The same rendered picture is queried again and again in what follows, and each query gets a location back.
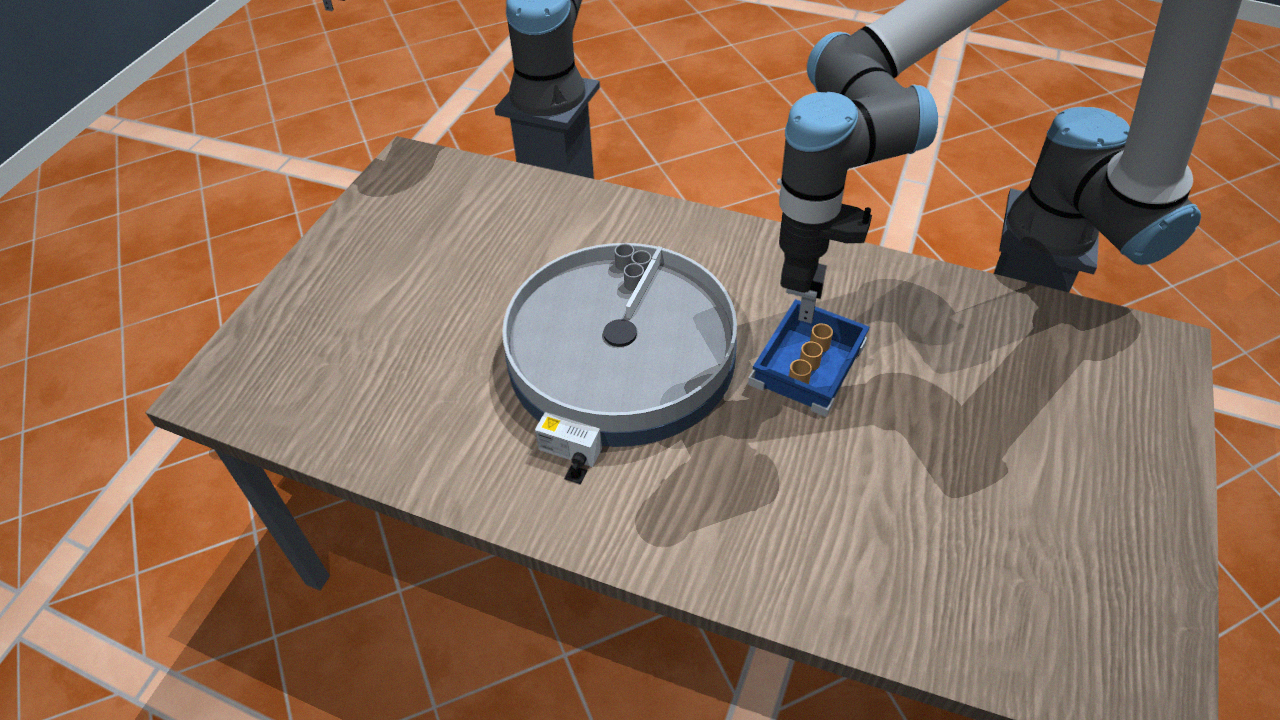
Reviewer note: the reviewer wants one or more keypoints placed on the white control box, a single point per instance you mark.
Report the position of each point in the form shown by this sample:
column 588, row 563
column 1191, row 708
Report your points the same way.
column 567, row 438

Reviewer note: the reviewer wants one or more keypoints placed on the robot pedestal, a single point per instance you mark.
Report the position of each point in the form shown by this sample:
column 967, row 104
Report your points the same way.
column 545, row 130
column 1030, row 250

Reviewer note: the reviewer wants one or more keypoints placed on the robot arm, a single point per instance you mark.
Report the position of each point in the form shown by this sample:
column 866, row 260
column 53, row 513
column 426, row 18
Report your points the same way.
column 1150, row 100
column 540, row 50

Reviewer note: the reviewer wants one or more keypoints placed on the grey turntable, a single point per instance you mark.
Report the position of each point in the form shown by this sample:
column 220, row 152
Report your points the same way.
column 600, row 370

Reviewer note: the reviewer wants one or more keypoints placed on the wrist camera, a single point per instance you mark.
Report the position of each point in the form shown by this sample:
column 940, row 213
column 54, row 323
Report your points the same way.
column 853, row 222

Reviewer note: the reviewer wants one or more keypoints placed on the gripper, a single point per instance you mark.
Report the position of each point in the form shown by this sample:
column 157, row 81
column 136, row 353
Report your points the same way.
column 800, row 255

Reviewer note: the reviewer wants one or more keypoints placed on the wooden table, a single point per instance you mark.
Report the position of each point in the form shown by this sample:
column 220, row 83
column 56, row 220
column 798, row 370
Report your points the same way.
column 900, row 550

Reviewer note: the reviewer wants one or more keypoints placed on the bronze bushing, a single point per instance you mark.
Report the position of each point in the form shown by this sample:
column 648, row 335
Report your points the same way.
column 800, row 372
column 822, row 334
column 811, row 353

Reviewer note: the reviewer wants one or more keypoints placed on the blue crate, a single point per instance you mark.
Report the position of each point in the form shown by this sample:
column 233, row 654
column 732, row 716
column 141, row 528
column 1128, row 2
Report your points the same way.
column 775, row 360

